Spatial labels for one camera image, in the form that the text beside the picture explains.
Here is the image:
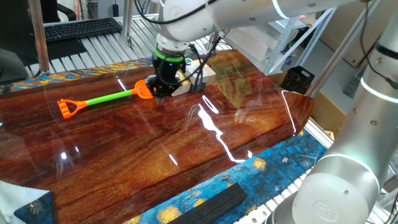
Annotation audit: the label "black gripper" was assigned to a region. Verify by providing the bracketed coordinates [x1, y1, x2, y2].
[145, 57, 185, 106]

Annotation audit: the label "orange green toy shovel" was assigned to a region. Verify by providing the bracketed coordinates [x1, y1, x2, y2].
[57, 79, 155, 119]

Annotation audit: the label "light wooden block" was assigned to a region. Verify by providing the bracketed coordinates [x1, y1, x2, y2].
[203, 63, 218, 85]

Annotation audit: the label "black keyboard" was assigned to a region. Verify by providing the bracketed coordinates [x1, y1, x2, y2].
[43, 17, 124, 44]

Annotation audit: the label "black desk mat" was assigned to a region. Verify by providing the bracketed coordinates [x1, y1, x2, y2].
[45, 39, 88, 60]

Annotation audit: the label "black foam block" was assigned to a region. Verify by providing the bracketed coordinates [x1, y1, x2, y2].
[166, 182, 248, 224]

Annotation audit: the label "white shelf rack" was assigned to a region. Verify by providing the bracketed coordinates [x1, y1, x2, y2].
[223, 7, 338, 75]

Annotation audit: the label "black office chair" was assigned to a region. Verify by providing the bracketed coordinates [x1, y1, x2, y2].
[40, 0, 78, 23]

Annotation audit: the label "black plastic crate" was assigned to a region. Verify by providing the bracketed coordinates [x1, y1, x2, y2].
[279, 65, 315, 95]

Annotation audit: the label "blue starry painting cloth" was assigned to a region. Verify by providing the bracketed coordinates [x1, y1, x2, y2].
[0, 51, 329, 224]

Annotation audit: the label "black monitor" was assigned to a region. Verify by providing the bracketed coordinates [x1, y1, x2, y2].
[0, 0, 40, 83]

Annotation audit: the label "cardboard box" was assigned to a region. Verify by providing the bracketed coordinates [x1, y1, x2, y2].
[267, 72, 348, 141]

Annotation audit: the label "grey stacked crates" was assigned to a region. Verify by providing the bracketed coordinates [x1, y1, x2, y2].
[343, 67, 366, 100]

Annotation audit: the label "brown wooden board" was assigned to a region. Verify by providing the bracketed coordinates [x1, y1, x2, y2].
[320, 0, 396, 68]

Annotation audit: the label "red button switch box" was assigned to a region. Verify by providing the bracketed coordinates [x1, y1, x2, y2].
[183, 63, 208, 94]

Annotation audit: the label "green button switch box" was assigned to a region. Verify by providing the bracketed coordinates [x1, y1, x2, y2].
[182, 57, 200, 72]

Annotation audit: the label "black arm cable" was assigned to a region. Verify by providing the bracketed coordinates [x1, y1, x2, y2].
[133, 0, 231, 94]

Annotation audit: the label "aluminium frame post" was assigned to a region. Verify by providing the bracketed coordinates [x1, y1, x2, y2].
[119, 0, 135, 47]
[27, 0, 51, 75]

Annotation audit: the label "slanted aluminium frame bar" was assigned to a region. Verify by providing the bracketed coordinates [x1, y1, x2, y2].
[306, 6, 379, 97]

